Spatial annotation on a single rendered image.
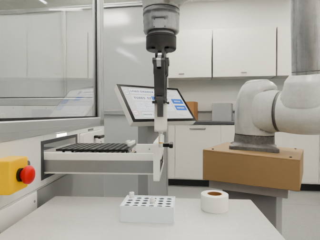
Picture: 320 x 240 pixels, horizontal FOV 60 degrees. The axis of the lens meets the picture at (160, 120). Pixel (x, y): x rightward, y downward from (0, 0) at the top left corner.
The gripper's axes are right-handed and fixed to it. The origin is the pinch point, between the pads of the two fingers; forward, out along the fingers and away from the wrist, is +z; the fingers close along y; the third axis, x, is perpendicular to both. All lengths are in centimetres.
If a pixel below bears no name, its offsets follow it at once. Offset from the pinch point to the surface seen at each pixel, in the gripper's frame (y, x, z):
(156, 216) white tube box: 6.7, -0.2, 22.4
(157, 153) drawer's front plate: -8.0, -1.7, 10.0
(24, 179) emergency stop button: 13.4, -27.6, 13.0
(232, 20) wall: -379, 77, -150
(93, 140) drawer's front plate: -51, -35, 11
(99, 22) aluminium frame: -68, -37, -47
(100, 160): -9.3, -18.4, 12.5
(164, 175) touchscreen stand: -120, -9, 41
